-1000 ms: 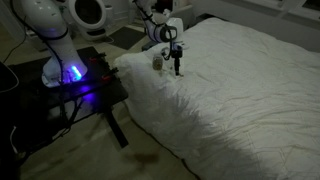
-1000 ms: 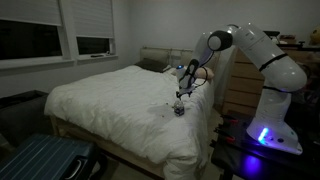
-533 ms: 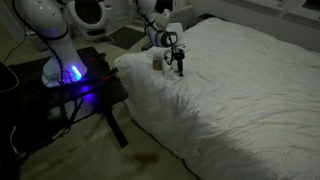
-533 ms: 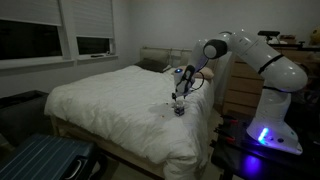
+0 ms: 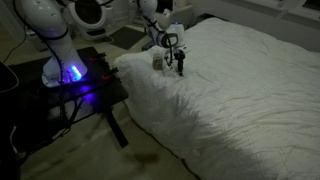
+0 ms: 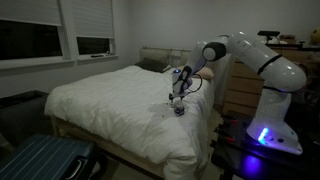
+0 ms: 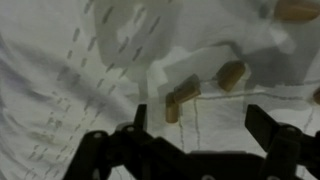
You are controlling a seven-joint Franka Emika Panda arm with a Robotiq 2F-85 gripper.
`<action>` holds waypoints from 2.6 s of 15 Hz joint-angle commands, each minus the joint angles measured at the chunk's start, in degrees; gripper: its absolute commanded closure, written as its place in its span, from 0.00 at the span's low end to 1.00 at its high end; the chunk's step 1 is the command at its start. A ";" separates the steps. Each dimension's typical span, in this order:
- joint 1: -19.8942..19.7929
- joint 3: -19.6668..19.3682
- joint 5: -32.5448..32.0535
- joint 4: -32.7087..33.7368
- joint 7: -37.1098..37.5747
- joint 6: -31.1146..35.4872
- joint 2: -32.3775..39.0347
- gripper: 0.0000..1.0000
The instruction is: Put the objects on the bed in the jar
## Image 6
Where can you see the wooden bed frame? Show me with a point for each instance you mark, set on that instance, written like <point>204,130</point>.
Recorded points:
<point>113,148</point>

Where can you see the small brown box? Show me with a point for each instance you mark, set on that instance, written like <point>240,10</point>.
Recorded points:
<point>288,39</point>

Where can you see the narrow dark window pane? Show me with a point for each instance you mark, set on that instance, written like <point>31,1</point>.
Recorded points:
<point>93,45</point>

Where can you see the yellow plush toy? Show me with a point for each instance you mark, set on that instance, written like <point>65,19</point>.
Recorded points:
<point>315,36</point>

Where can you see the white window sill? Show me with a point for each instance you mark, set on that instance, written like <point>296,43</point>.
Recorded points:
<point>50,62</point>

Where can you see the wide white window blind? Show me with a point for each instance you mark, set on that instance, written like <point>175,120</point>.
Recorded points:
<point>30,11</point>

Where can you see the wide dark window pane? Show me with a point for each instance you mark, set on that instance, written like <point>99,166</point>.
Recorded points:
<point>30,41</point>

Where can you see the small glass jar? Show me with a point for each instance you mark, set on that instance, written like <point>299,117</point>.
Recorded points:
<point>179,110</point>

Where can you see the dark ottoman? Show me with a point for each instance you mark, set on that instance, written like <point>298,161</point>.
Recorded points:
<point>23,116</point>

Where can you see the flat black remote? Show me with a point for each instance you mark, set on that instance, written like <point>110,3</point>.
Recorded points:
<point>97,55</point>

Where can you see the beige bed headboard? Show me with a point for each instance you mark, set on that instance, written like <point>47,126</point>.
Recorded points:
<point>150,53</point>

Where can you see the wooden dresser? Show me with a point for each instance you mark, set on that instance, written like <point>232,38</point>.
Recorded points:
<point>243,90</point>

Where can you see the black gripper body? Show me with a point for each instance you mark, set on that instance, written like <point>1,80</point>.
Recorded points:
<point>176,96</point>

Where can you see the dark pillow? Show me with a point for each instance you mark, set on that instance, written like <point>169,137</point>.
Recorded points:
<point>151,65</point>

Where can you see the white quilted duvet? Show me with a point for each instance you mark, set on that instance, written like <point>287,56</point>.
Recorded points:
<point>116,100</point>

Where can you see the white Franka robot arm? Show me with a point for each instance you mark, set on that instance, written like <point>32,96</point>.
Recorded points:
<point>276,70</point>

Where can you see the red black clamp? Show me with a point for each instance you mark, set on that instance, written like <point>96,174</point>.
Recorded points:
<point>230,120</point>
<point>225,136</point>

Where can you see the pink pillow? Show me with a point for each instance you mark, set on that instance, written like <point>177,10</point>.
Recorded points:
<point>207,73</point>

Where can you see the black robot table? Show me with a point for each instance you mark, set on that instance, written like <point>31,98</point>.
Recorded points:
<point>233,156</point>

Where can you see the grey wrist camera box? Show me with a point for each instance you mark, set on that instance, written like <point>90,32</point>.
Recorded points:
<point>186,91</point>

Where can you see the dark blue suitcase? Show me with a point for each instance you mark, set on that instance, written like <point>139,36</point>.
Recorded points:
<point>40,156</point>

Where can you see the narrow white window blind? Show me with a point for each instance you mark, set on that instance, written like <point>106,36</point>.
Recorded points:
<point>93,18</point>

